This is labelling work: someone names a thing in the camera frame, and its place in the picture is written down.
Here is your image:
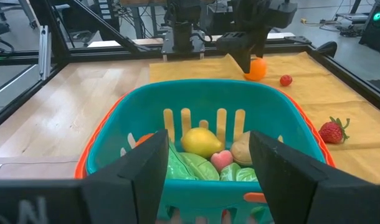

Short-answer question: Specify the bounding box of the red strawberry with green stem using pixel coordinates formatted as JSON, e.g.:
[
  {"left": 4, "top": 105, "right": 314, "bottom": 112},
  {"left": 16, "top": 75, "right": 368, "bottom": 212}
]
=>
[{"left": 318, "top": 116, "right": 351, "bottom": 144}]

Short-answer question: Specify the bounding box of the tan toy potato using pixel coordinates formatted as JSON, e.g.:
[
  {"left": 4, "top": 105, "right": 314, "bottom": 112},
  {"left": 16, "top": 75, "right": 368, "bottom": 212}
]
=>
[{"left": 229, "top": 131, "right": 253, "bottom": 167}]

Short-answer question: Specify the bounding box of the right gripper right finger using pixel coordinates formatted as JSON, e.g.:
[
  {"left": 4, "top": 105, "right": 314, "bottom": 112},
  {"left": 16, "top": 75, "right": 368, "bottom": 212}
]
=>
[{"left": 249, "top": 130, "right": 380, "bottom": 224}]

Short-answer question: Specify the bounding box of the yellow toy lemon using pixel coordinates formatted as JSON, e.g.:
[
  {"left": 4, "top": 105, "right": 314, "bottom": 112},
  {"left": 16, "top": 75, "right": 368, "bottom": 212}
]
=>
[{"left": 180, "top": 127, "right": 225, "bottom": 159}]

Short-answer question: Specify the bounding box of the pink toy peach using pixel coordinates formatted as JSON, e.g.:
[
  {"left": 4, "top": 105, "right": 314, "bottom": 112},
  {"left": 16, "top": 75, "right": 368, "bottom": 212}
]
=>
[{"left": 210, "top": 149, "right": 234, "bottom": 174}]

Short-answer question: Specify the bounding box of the small orange toy tangerine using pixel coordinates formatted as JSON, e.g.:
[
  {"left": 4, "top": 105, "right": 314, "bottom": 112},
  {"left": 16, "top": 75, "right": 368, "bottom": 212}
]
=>
[{"left": 243, "top": 57, "right": 268, "bottom": 82}]

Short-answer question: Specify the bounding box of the light green toy starfruit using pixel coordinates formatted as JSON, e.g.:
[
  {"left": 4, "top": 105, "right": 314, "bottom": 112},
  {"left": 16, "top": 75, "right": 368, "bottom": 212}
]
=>
[{"left": 179, "top": 151, "right": 221, "bottom": 182}]

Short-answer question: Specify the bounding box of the yellow cloth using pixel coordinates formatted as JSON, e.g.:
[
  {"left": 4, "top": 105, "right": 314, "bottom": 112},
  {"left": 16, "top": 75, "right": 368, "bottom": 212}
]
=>
[{"left": 148, "top": 51, "right": 380, "bottom": 185}]

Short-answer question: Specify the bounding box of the small red cherry tomato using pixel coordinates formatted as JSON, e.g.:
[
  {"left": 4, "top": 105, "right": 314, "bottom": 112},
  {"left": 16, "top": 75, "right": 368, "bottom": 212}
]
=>
[{"left": 279, "top": 74, "right": 293, "bottom": 87}]

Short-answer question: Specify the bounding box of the teal basket with orange handles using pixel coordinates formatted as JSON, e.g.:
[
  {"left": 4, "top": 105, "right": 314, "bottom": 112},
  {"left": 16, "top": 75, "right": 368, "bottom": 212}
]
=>
[{"left": 74, "top": 78, "right": 336, "bottom": 224}]

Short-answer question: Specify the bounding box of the black computer with green light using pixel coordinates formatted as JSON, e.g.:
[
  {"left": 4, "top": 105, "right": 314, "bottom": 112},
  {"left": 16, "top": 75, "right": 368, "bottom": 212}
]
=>
[{"left": 359, "top": 2, "right": 380, "bottom": 55}]

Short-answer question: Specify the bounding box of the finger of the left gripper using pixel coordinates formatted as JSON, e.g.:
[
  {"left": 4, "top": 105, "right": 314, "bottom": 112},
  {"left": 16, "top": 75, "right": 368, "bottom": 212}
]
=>
[
  {"left": 216, "top": 32, "right": 252, "bottom": 74},
  {"left": 252, "top": 29, "right": 270, "bottom": 58}
]

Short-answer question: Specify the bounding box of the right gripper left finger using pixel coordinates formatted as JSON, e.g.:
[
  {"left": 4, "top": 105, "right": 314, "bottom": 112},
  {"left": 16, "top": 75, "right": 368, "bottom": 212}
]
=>
[{"left": 0, "top": 129, "right": 169, "bottom": 224}]

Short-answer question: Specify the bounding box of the black aluminium table frame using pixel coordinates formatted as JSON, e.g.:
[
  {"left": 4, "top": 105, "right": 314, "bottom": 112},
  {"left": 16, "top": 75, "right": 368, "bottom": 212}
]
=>
[{"left": 0, "top": 0, "right": 380, "bottom": 131}]

